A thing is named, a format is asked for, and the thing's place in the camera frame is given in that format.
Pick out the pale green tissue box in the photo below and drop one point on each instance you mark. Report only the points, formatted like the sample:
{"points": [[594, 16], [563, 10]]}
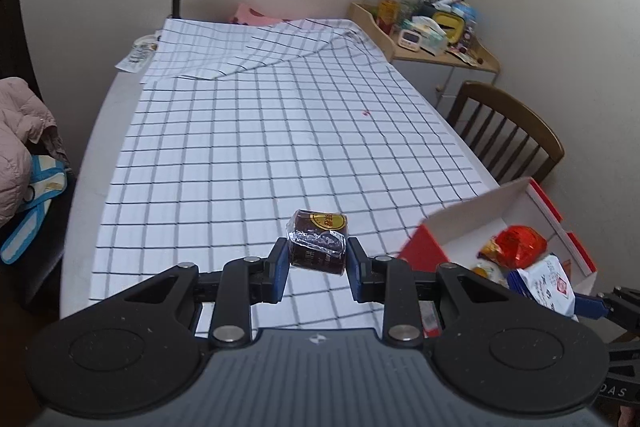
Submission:
{"points": [[427, 34]]}

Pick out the small white timer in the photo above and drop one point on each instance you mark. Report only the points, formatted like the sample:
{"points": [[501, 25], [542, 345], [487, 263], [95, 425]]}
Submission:
{"points": [[409, 39]]}

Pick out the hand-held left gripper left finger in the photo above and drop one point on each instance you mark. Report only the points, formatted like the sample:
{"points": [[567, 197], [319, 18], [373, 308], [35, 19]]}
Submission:
{"points": [[281, 269]]}

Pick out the dark brown cake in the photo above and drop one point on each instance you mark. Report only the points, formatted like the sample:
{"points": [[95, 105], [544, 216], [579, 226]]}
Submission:
{"points": [[317, 242]]}

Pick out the white cabinet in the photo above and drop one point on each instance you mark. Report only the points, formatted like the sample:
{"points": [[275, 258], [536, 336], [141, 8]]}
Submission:
{"points": [[425, 79]]}

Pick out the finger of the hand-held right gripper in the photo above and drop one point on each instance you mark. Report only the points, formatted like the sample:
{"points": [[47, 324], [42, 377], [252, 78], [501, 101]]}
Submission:
{"points": [[590, 305]]}

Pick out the wooden side shelf with clutter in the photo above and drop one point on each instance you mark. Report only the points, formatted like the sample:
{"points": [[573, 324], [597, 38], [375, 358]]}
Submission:
{"points": [[482, 62]]}

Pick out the red crinkly snack bag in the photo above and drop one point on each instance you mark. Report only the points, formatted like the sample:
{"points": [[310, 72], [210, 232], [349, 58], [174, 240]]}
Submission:
{"points": [[517, 247]]}

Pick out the pink puffer jacket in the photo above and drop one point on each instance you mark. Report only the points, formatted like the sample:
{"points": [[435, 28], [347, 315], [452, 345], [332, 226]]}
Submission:
{"points": [[15, 147]]}

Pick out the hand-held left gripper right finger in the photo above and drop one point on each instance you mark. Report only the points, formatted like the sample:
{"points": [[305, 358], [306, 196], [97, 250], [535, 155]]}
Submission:
{"points": [[356, 269]]}

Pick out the small packet near lamp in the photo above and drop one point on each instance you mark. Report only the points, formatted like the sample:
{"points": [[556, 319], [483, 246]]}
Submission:
{"points": [[135, 54]]}

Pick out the dark wooden spindle chair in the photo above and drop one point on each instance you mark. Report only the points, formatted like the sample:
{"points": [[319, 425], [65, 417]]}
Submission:
{"points": [[520, 142]]}

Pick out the checkered white tablecloth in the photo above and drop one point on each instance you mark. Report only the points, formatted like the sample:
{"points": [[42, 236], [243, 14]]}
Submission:
{"points": [[280, 132]]}

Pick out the white snack packet blue edges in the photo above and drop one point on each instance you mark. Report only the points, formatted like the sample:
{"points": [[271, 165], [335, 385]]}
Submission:
{"points": [[545, 282]]}

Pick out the yellow box with slot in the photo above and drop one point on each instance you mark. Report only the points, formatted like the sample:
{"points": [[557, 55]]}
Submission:
{"points": [[450, 27]]}

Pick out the pink flat object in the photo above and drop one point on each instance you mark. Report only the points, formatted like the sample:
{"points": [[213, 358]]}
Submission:
{"points": [[250, 14]]}

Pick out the clear bottle orange drink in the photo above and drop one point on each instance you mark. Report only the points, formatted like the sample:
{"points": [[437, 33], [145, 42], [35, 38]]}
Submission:
{"points": [[389, 9]]}

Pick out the white cardboard box red sides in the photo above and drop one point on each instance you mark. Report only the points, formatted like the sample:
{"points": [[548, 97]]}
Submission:
{"points": [[460, 232]]}

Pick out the yellow snack packet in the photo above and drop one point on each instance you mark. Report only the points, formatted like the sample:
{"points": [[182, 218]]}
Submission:
{"points": [[489, 271]]}

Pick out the blue and white bag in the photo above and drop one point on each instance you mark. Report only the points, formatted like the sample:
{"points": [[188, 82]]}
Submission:
{"points": [[35, 202]]}

